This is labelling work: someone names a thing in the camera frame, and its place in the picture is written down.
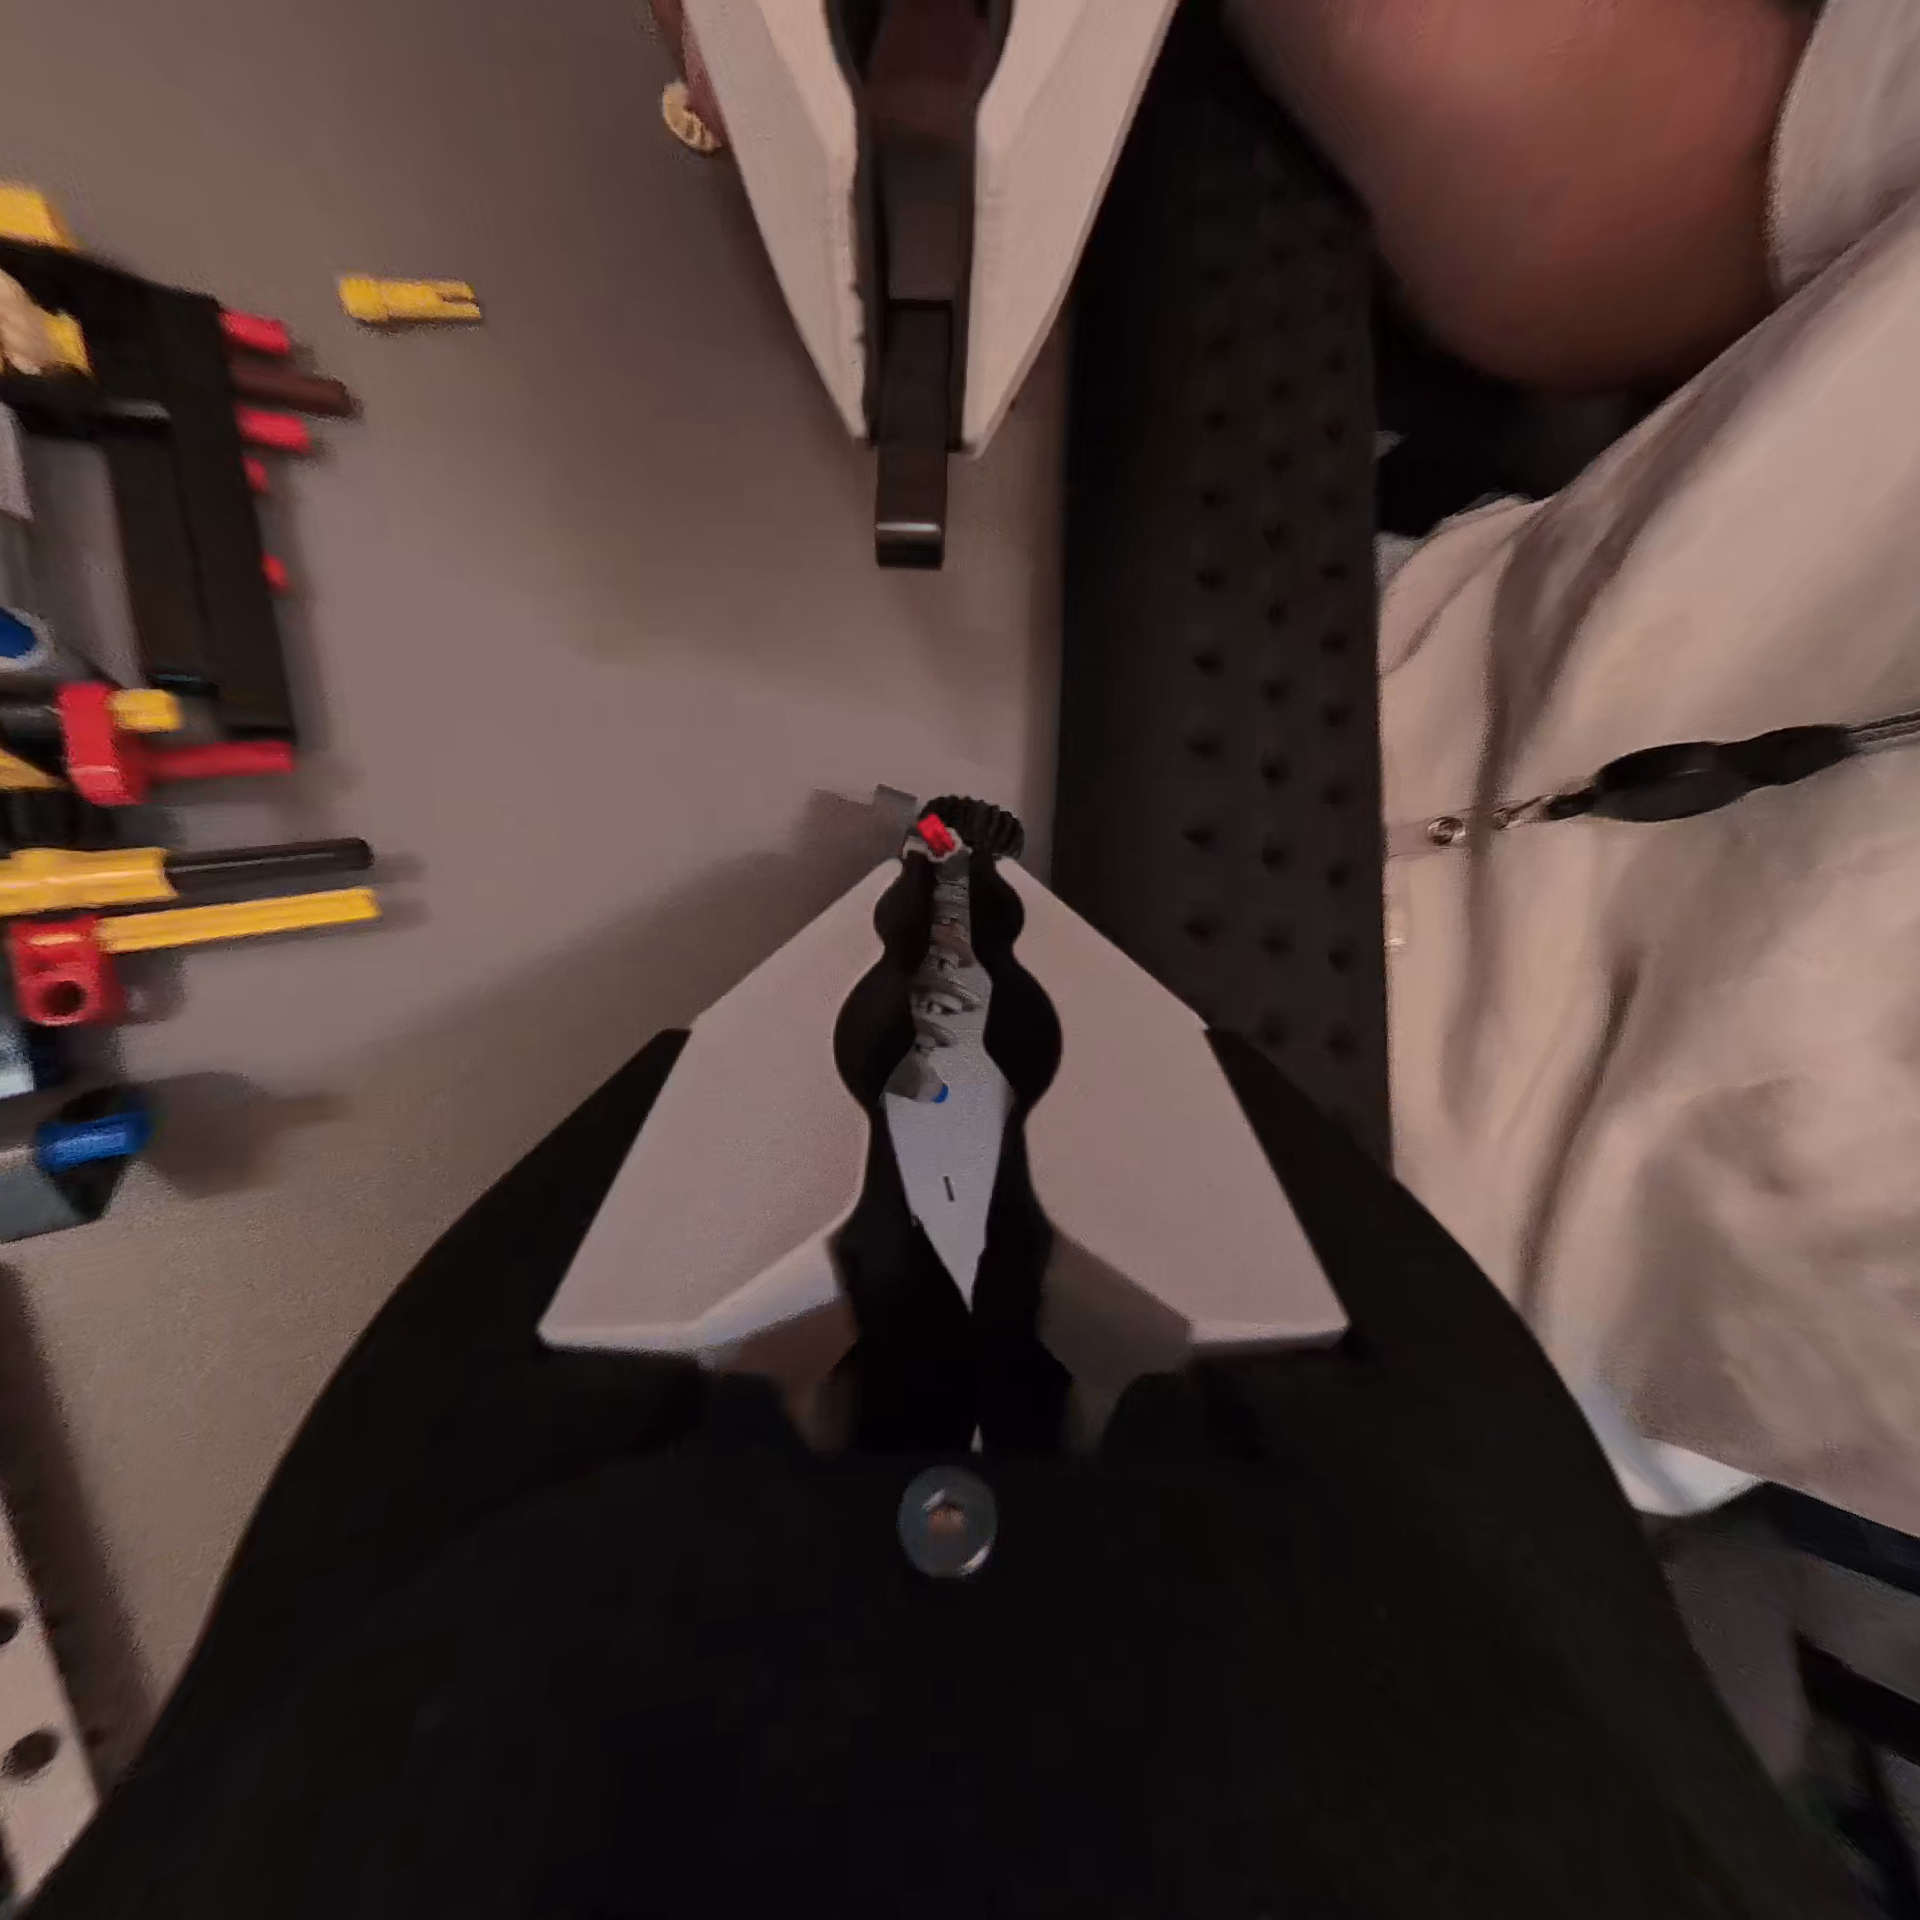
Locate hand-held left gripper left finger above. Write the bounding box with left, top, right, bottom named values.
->
left=538, top=861, right=964, bottom=1445

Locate long light grey lego beam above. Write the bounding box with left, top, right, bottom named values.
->
left=0, top=1500, right=98, bottom=1893

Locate white shirt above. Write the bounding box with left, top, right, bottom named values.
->
left=1381, top=0, right=1920, bottom=1515

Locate person's right forearm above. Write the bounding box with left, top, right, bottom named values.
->
left=1222, top=0, right=1819, bottom=399

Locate yellow lego pin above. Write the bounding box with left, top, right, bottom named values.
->
left=336, top=274, right=486, bottom=326

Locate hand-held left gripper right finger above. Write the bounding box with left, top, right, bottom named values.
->
left=964, top=857, right=1350, bottom=1445

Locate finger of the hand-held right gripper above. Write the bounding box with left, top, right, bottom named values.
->
left=951, top=0, right=1186, bottom=461
left=680, top=0, right=878, bottom=447

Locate lego chassis assembly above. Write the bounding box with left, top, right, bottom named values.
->
left=0, top=180, right=383, bottom=1246

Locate small lego beam assembly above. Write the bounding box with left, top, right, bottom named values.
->
left=886, top=794, right=1029, bottom=1114

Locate black badge reel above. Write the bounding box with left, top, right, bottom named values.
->
left=1426, top=715, right=1920, bottom=849

